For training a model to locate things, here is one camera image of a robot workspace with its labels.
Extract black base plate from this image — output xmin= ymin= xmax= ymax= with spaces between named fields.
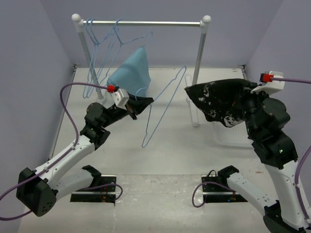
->
xmin=70 ymin=175 xmax=117 ymax=203
xmin=202 ymin=184 xmax=247 ymax=203

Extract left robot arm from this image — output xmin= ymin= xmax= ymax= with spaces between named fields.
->
xmin=16 ymin=95 xmax=154 ymax=217

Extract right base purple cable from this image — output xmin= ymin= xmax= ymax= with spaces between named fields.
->
xmin=191 ymin=182 xmax=240 ymax=207

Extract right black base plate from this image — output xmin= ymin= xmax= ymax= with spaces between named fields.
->
xmin=202 ymin=184 xmax=247 ymax=203

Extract light blue folded trousers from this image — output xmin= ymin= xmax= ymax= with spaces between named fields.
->
xmin=107 ymin=47 xmax=151 ymax=97

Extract clear plastic basket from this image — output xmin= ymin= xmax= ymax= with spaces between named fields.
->
xmin=211 ymin=122 xmax=252 ymax=149

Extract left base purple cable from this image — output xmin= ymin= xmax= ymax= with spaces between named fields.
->
xmin=82 ymin=183 xmax=123 ymax=202

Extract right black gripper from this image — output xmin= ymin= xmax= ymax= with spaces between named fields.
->
xmin=232 ymin=81 xmax=272 ymax=136

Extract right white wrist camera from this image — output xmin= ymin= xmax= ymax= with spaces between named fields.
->
xmin=251 ymin=71 xmax=285 ymax=95

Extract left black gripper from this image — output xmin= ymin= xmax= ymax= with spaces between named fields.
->
xmin=101 ymin=91 xmax=154 ymax=128

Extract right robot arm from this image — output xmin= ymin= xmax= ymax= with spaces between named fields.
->
xmin=217 ymin=87 xmax=311 ymax=233

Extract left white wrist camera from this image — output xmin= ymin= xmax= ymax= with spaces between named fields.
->
xmin=112 ymin=88 xmax=129 ymax=110

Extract empty blue wire hanger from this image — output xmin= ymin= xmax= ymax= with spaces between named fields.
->
xmin=85 ymin=18 xmax=113 ymax=86

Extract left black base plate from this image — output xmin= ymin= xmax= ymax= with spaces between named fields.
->
xmin=70 ymin=175 xmax=117 ymax=203

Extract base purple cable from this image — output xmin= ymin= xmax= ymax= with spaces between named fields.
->
xmin=82 ymin=183 xmax=123 ymax=202
xmin=191 ymin=182 xmax=240 ymax=207

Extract black white patterned trousers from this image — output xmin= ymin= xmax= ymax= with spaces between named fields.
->
xmin=185 ymin=79 xmax=258 ymax=128

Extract blue wire trouser hanger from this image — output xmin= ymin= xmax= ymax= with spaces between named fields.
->
xmin=135 ymin=66 xmax=187 ymax=150

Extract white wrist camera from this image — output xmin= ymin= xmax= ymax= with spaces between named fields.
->
xmin=112 ymin=88 xmax=129 ymax=110
xmin=251 ymin=71 xmax=285 ymax=95

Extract white metal clothes rack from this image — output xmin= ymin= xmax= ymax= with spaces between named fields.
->
xmin=71 ymin=14 xmax=212 ymax=129

